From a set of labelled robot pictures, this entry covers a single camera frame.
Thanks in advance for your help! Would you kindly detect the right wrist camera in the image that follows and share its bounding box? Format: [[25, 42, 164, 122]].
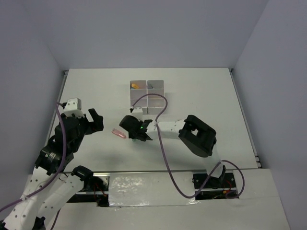
[[130, 107, 143, 121]]

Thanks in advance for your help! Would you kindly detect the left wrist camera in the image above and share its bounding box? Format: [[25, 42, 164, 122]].
[[63, 98, 84, 118]]

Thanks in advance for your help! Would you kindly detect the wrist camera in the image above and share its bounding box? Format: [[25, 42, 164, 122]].
[[130, 107, 143, 121], [63, 98, 84, 118]]

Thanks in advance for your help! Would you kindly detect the orange pink highlighter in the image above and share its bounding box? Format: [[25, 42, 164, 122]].
[[130, 83, 140, 87]]

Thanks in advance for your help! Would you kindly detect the silver foil cover plate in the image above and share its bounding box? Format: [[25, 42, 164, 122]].
[[108, 172, 197, 207]]

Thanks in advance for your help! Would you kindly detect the right white organizer tray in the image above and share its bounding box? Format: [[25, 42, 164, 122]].
[[147, 80, 165, 115]]

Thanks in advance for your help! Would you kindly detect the clear tape roll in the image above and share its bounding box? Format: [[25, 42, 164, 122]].
[[152, 99, 164, 107]]

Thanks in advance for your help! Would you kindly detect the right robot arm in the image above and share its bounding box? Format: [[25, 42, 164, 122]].
[[119, 115, 225, 187]]

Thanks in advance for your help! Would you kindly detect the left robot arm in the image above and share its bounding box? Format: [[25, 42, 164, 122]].
[[0, 109, 104, 230]]

